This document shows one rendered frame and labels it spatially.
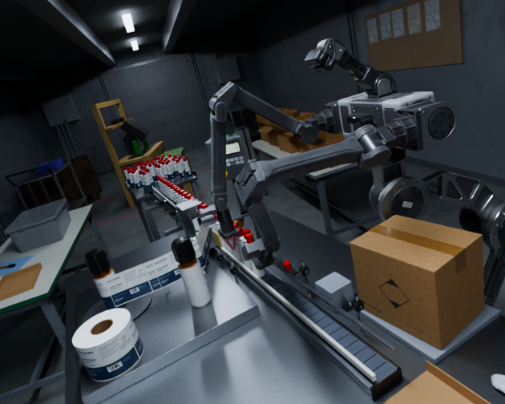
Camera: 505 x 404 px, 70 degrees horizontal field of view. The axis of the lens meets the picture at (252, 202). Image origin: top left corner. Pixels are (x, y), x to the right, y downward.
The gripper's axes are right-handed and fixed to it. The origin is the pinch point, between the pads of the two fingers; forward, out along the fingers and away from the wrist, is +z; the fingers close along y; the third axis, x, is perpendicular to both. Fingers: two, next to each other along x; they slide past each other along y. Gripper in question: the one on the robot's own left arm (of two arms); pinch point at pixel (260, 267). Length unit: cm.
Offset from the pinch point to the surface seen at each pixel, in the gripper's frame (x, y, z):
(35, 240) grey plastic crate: -154, 100, 134
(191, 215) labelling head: -52, 9, 22
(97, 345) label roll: 4, 68, -12
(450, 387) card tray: 68, -10, -41
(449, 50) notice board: -139, -325, 40
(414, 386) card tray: 64, -4, -38
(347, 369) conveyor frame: 51, 7, -31
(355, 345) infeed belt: 47, -1, -30
